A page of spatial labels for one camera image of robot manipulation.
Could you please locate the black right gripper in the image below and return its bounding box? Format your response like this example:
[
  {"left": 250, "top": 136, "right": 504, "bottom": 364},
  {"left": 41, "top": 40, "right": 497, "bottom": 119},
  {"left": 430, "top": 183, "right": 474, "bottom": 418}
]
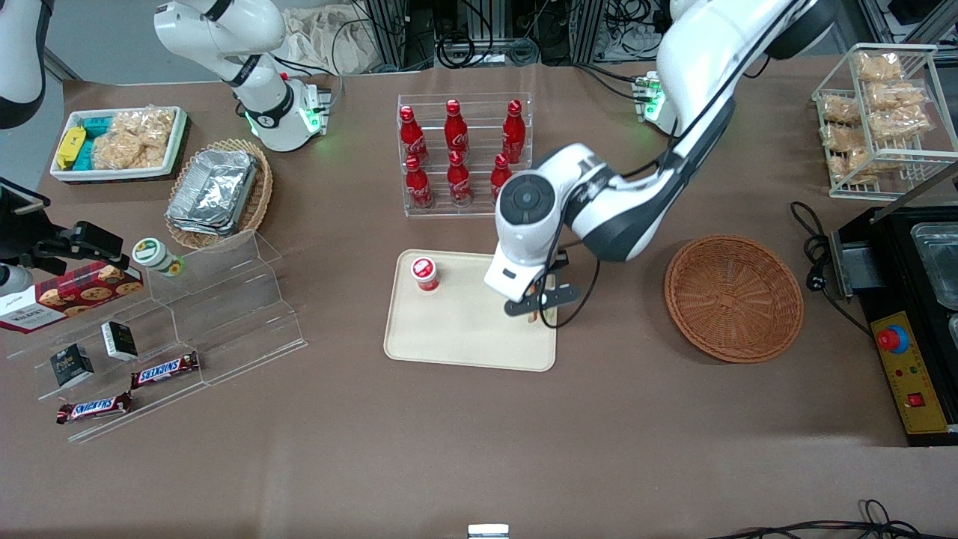
[{"left": 30, "top": 220, "right": 125, "bottom": 275}]

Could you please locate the triangle sandwich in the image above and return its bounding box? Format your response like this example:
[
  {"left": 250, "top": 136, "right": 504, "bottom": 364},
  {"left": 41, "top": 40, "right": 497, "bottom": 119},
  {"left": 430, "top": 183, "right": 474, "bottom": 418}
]
[{"left": 528, "top": 272, "right": 560, "bottom": 325}]

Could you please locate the beige plastic tray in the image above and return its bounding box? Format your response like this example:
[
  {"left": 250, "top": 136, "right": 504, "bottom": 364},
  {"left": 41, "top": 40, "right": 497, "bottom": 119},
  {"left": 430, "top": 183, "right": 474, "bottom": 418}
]
[{"left": 383, "top": 249, "right": 560, "bottom": 373}]

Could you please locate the round brown wicker basket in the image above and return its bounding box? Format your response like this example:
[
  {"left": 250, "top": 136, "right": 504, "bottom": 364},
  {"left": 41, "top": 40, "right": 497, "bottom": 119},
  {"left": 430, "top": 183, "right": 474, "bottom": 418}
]
[{"left": 664, "top": 234, "right": 805, "bottom": 365}]

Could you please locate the oval light wicker basket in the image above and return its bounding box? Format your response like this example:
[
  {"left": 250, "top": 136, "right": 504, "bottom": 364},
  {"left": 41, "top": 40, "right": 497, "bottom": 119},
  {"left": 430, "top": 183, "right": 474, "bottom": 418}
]
[{"left": 165, "top": 138, "right": 274, "bottom": 252}]

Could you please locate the red tartan cookie box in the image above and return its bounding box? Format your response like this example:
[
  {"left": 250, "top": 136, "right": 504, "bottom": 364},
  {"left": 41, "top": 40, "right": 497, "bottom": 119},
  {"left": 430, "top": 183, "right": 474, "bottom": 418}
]
[{"left": 0, "top": 261, "right": 144, "bottom": 335}]

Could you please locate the green lid yogurt cup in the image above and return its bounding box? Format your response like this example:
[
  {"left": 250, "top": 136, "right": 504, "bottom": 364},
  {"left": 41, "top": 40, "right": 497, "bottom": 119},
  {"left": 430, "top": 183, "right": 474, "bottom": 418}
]
[{"left": 132, "top": 237, "right": 185, "bottom": 278}]

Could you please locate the white rectangular plastic bin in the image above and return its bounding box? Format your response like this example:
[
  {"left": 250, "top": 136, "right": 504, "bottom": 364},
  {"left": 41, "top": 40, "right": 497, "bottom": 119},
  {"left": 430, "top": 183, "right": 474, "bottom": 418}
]
[{"left": 49, "top": 106, "right": 189, "bottom": 184}]

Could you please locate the yellow snack packet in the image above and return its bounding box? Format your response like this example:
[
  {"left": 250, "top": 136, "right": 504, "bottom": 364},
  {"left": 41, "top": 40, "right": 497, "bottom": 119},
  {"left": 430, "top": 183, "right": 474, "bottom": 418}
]
[{"left": 57, "top": 126, "right": 88, "bottom": 170}]

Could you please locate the small black carton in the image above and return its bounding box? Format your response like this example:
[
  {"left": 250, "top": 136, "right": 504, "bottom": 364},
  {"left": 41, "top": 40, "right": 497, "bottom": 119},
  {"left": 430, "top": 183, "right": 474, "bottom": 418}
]
[
  {"left": 101, "top": 321, "right": 139, "bottom": 362},
  {"left": 49, "top": 344, "right": 95, "bottom": 389}
]

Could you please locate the aluminium foil container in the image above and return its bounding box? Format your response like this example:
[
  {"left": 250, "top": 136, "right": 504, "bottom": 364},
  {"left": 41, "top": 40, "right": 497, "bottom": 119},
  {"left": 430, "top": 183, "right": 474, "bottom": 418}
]
[
  {"left": 171, "top": 148, "right": 259, "bottom": 225},
  {"left": 166, "top": 210, "right": 242, "bottom": 237}
]

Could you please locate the clear bag of rice crackers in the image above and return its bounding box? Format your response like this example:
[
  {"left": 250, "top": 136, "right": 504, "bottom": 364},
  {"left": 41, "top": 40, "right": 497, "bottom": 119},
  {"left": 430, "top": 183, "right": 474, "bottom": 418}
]
[{"left": 91, "top": 107, "right": 177, "bottom": 171}]

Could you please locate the clear acrylic bottle rack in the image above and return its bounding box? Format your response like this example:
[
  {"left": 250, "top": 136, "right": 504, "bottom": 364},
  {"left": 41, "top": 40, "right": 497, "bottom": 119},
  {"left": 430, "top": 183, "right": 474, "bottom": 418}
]
[{"left": 397, "top": 93, "right": 534, "bottom": 218}]

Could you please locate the red cola bottle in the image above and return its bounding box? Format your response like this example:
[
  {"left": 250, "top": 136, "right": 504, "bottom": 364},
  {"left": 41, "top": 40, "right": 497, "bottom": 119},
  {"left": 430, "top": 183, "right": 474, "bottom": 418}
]
[
  {"left": 405, "top": 156, "right": 434, "bottom": 209},
  {"left": 398, "top": 106, "right": 430, "bottom": 165},
  {"left": 490, "top": 153, "right": 514, "bottom": 203},
  {"left": 445, "top": 99, "right": 470, "bottom": 159},
  {"left": 501, "top": 100, "right": 526, "bottom": 164},
  {"left": 447, "top": 150, "right": 473, "bottom": 207}
]

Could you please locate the red lid yogurt cup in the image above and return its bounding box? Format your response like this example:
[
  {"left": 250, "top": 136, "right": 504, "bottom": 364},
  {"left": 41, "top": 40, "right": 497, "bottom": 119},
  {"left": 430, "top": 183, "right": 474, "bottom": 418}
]
[{"left": 409, "top": 256, "right": 441, "bottom": 293}]

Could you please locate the brown snickers bar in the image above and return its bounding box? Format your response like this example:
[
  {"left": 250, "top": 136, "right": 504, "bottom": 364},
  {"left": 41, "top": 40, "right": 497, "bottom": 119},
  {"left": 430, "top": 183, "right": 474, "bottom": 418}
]
[
  {"left": 56, "top": 392, "right": 134, "bottom": 425},
  {"left": 130, "top": 351, "right": 201, "bottom": 390}
]

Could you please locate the clear acrylic stepped shelf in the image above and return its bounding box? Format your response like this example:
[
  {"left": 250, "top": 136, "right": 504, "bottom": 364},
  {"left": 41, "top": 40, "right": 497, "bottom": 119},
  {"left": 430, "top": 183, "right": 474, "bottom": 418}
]
[{"left": 6, "top": 228, "right": 309, "bottom": 444}]

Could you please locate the brown table cover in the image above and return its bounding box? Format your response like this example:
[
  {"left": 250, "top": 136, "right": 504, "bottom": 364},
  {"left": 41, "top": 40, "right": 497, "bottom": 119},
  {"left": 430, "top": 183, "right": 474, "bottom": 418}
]
[{"left": 0, "top": 56, "right": 958, "bottom": 539}]

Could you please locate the beige cloth bag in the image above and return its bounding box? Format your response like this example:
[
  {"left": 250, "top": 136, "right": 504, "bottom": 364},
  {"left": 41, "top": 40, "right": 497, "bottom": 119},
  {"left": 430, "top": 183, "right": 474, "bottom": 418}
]
[{"left": 281, "top": 7, "right": 375, "bottom": 76}]

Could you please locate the clear bag of fried snacks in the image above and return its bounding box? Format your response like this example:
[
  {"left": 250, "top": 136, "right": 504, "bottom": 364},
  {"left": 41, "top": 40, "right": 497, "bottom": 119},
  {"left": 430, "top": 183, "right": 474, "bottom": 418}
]
[
  {"left": 831, "top": 146, "right": 910, "bottom": 185},
  {"left": 867, "top": 81, "right": 927, "bottom": 113},
  {"left": 855, "top": 51, "right": 905, "bottom": 83},
  {"left": 821, "top": 124, "right": 869, "bottom": 153},
  {"left": 820, "top": 94, "right": 861, "bottom": 124},
  {"left": 868, "top": 105, "right": 933, "bottom": 143}
]

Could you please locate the black machine with yellow panel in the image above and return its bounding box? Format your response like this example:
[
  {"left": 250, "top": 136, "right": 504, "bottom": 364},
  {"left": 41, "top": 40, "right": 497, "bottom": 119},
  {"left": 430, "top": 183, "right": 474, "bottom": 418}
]
[{"left": 829, "top": 161, "right": 958, "bottom": 448}]

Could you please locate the steel pan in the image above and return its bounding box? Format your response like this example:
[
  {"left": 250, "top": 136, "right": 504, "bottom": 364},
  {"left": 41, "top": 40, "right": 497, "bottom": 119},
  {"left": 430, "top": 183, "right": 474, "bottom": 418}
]
[{"left": 909, "top": 222, "right": 958, "bottom": 311}]

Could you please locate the coiled black cable bundle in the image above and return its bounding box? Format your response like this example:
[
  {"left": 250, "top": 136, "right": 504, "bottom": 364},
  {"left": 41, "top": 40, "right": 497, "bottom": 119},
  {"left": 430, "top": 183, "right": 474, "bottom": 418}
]
[{"left": 436, "top": 30, "right": 541, "bottom": 68}]

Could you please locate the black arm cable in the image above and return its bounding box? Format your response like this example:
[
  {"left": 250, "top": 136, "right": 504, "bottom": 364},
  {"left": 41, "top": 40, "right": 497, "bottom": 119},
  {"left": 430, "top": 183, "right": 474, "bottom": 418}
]
[{"left": 543, "top": 0, "right": 798, "bottom": 330}]

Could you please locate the black power cable with plug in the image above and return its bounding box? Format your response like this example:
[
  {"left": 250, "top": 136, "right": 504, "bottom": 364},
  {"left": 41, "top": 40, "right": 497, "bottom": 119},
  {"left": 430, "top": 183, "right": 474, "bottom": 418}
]
[{"left": 790, "top": 201, "right": 873, "bottom": 335}]

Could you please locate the thin black floor cable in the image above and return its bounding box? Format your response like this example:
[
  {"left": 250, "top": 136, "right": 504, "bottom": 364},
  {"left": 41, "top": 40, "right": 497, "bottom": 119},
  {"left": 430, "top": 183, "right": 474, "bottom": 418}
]
[{"left": 707, "top": 499, "right": 958, "bottom": 539}]

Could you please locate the white wire basket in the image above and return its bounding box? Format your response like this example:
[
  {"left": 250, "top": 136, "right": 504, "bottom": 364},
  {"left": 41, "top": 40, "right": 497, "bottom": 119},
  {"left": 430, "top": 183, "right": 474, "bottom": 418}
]
[{"left": 812, "top": 43, "right": 958, "bottom": 201}]

